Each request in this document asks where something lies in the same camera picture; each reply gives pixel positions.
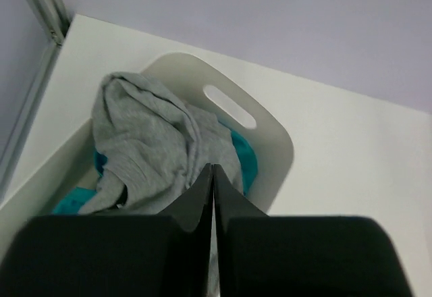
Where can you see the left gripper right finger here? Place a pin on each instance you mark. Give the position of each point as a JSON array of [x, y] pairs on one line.
[[262, 255]]

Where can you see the teal cloth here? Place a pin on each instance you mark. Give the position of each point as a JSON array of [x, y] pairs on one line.
[[71, 203]]

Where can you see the white plastic bin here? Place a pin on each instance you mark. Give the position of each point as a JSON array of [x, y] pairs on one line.
[[67, 141]]

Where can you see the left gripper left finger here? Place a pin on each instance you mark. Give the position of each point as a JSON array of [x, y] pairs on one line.
[[166, 254]]

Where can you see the grey t shirt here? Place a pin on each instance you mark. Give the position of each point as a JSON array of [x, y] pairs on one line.
[[156, 145]]

